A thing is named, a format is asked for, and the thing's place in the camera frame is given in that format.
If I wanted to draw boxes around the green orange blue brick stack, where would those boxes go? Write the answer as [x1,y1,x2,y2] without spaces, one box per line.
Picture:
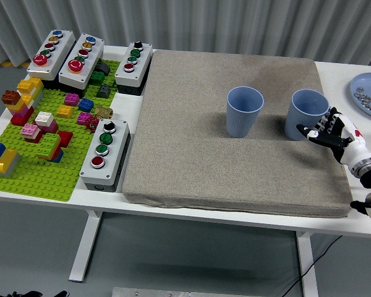
[35,132,64,164]

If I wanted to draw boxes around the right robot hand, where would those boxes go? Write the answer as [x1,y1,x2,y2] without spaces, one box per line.
[296,106,371,167]

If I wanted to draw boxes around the blue toy brick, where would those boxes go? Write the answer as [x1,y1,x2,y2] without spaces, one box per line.
[78,97,95,113]

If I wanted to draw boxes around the white table leg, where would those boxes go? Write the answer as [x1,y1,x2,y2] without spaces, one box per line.
[295,230,319,297]
[68,210,103,282]

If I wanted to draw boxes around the grey-brown fabric mat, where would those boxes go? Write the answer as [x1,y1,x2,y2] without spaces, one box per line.
[122,49,354,219]

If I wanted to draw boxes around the white and pink brick stack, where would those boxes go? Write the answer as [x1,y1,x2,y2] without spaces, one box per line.
[34,111,59,134]

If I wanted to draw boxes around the grey sloped brick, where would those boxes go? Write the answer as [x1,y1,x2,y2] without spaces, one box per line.
[96,84,112,99]

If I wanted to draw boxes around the blue plate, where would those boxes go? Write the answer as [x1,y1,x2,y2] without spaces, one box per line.
[349,72,371,121]

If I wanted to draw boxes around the magenta toy brick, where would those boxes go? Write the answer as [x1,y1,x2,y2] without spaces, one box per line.
[64,92,80,107]
[76,111,93,126]

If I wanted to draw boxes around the dark green toy brick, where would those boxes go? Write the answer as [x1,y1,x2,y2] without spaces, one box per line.
[90,70,106,86]

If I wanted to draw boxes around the dark grey curved brick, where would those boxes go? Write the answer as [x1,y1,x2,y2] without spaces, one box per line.
[95,61,111,75]

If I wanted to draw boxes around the pink and red brick stack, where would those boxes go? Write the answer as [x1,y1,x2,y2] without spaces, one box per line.
[20,123,43,144]

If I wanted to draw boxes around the yellow floor tape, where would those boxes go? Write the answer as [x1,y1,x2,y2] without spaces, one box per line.
[0,60,32,67]

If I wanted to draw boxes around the grey pleated curtain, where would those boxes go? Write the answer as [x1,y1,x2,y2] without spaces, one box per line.
[0,0,371,67]

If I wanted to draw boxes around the yellow toy brick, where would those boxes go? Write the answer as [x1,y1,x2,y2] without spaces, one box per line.
[56,105,74,119]

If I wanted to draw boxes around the black floor cable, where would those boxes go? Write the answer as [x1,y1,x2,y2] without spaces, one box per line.
[281,235,343,297]

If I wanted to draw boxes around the blue ribbed cup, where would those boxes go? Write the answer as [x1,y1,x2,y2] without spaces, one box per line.
[226,85,265,139]
[283,88,330,142]

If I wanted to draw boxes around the blue yellow grey brick stack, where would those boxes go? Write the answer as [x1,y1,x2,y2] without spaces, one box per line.
[0,141,22,178]

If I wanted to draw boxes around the red toy brick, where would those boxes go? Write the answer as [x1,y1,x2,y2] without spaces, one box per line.
[58,131,74,147]

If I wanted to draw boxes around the green brick baseplate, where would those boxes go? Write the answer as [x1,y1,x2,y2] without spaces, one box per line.
[0,59,121,202]

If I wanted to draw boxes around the five-button control box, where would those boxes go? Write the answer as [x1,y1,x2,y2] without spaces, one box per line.
[58,32,105,98]
[26,29,77,91]

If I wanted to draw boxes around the four-button control box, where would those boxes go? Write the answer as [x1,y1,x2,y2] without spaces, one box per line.
[114,41,153,96]
[79,118,132,193]

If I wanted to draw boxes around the multicoloured brick tower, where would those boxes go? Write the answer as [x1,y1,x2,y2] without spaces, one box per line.
[1,77,45,126]

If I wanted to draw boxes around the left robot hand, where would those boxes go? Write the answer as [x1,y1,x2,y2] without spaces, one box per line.
[0,289,70,297]

